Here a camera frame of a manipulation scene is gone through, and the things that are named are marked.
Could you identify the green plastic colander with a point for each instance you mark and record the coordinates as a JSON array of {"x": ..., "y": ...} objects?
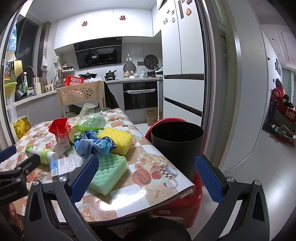
[{"x": 10, "y": 89}]

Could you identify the red plastic bag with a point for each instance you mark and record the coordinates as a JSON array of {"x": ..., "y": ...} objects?
[{"x": 59, "y": 127}]

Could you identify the yellow ridged sponge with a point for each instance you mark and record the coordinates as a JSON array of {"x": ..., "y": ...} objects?
[{"x": 118, "y": 139}]

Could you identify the blue plastic bag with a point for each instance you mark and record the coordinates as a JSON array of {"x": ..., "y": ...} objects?
[{"x": 92, "y": 144}]

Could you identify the beige knife block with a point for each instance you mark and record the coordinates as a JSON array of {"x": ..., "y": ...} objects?
[{"x": 37, "y": 87}]

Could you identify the red plastic basket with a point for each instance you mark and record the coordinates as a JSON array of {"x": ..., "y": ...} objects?
[{"x": 74, "y": 81}]

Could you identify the black built-in oven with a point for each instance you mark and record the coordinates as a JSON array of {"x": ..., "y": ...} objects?
[{"x": 138, "y": 99}]

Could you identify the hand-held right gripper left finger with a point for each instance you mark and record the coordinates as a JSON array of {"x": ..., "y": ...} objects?
[{"x": 85, "y": 176}]

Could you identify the black round bin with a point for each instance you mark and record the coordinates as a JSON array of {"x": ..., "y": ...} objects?
[{"x": 175, "y": 150}]

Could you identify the green-capped detergent bottle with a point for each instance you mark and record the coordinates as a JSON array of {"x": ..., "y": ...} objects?
[{"x": 44, "y": 154}]

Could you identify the white refrigerator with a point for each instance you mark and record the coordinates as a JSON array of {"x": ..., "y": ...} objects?
[{"x": 182, "y": 46}]

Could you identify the pale translucent plastic bag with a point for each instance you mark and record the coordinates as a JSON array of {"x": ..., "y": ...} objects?
[{"x": 87, "y": 109}]

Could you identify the gold foil packet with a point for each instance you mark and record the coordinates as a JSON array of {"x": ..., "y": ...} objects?
[{"x": 22, "y": 127}]

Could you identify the cardboard box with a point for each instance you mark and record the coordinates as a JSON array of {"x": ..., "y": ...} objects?
[{"x": 152, "y": 117}]

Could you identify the green striped packet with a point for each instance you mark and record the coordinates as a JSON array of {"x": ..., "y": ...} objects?
[{"x": 70, "y": 152}]

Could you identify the black cooking pot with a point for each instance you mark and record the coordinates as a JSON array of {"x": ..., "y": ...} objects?
[{"x": 110, "y": 74}]

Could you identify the hanging clear plastic bag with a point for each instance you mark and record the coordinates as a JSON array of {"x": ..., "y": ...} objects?
[{"x": 44, "y": 63}]

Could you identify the yellow plastic bowl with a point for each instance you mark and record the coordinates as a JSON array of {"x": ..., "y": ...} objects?
[{"x": 17, "y": 68}]

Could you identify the group of fridge magnets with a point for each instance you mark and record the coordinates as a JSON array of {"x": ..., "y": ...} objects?
[{"x": 189, "y": 11}]

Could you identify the black round moulded pan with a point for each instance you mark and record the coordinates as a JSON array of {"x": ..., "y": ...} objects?
[{"x": 150, "y": 61}]

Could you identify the green plastic bag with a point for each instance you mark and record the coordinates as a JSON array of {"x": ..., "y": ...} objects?
[{"x": 94, "y": 121}]

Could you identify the white packet with blue label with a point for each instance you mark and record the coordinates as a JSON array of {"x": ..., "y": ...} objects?
[{"x": 67, "y": 164}]

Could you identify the grey round steamer rack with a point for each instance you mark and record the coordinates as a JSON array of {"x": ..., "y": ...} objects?
[{"x": 129, "y": 68}]

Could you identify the green and white appliance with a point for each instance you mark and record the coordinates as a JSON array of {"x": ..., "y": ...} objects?
[{"x": 159, "y": 73}]

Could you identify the dark window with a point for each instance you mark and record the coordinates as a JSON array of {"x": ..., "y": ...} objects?
[{"x": 26, "y": 41}]

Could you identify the green spray bottle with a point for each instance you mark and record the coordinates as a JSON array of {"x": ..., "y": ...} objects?
[{"x": 25, "y": 84}]

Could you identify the red plastic stool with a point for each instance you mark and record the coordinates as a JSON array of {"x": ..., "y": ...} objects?
[{"x": 192, "y": 199}]

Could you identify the green ridged sponge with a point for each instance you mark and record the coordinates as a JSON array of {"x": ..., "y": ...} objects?
[{"x": 108, "y": 173}]

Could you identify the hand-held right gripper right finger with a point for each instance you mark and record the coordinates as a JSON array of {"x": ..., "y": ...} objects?
[{"x": 208, "y": 178}]

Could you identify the black bag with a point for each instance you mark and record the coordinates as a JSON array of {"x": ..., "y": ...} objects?
[{"x": 111, "y": 97}]

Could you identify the green onions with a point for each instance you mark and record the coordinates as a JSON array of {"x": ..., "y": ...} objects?
[{"x": 74, "y": 108}]

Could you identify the black kitchen faucet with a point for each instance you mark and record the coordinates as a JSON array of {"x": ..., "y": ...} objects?
[{"x": 30, "y": 67}]

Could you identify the black wok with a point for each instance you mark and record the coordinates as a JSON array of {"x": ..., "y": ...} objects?
[{"x": 87, "y": 75}]

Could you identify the grey sliding door frame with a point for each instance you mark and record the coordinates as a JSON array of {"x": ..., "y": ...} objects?
[{"x": 222, "y": 69}]

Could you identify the black range hood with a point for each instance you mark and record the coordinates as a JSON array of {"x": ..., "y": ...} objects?
[{"x": 97, "y": 55}]

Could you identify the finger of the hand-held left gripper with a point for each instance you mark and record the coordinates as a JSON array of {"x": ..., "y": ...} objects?
[
  {"x": 29, "y": 165},
  {"x": 7, "y": 153}
]

